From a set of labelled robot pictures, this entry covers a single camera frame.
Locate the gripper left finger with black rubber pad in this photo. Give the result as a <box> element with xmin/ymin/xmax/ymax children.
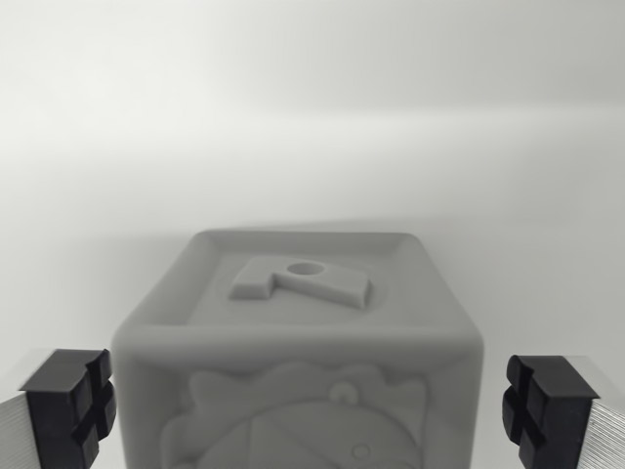
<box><xmin>0</xmin><ymin>348</ymin><xmax>119</xmax><ymax>469</ymax></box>

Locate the gripper right finger with black rubber pad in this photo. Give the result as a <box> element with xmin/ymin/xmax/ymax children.
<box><xmin>500</xmin><ymin>354</ymin><xmax>625</xmax><ymax>469</ymax></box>

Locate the grey embossed toy cube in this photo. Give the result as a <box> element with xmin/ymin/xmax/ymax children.
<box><xmin>110</xmin><ymin>229</ymin><xmax>486</xmax><ymax>469</ymax></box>

